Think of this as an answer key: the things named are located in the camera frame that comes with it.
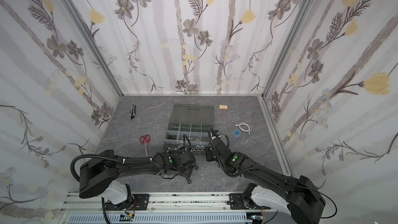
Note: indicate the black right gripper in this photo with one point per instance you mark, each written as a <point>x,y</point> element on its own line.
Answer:
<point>214,141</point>

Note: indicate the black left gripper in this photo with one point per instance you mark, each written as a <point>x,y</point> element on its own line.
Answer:
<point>189,168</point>

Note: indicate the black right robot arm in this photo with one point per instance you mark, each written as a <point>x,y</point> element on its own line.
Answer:
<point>307,205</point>

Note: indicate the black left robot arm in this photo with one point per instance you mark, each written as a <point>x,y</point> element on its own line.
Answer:
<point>96,172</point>

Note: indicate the blue tape roll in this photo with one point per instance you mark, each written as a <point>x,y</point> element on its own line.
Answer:
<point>237,133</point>

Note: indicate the grey plastic organizer box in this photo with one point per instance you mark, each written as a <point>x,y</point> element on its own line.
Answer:
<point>193,121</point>

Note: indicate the small wooden block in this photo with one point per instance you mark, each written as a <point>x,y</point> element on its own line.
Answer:
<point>223,107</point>

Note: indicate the red handled scissors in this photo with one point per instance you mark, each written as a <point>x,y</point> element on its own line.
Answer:
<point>145,139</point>

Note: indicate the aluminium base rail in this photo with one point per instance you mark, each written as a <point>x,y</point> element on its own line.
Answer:
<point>162,208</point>

